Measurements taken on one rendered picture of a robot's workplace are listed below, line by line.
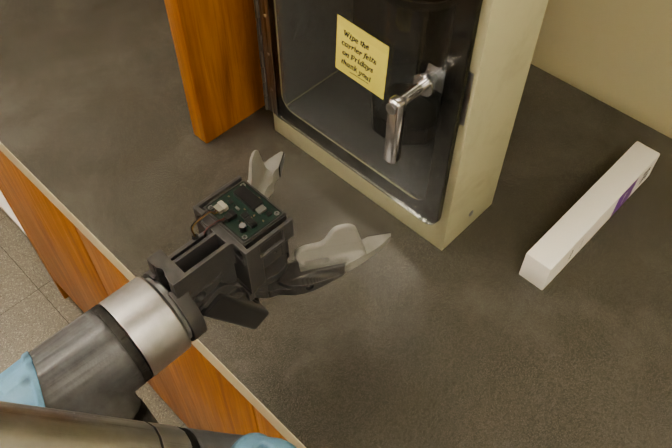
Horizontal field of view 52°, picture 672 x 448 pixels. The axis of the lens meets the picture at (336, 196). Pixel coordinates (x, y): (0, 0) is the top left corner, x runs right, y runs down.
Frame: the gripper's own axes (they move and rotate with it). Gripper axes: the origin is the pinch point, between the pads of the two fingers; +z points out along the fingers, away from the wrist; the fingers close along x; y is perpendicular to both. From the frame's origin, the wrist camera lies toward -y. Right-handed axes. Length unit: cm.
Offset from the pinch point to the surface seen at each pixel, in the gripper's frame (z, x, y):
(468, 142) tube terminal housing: 15.9, -4.4, -0.6
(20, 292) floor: -21, 106, -114
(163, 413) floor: -13, 48, -114
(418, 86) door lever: 12.4, 0.6, 6.4
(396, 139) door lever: 8.9, 0.0, 1.7
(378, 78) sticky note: 13.5, 6.9, 3.0
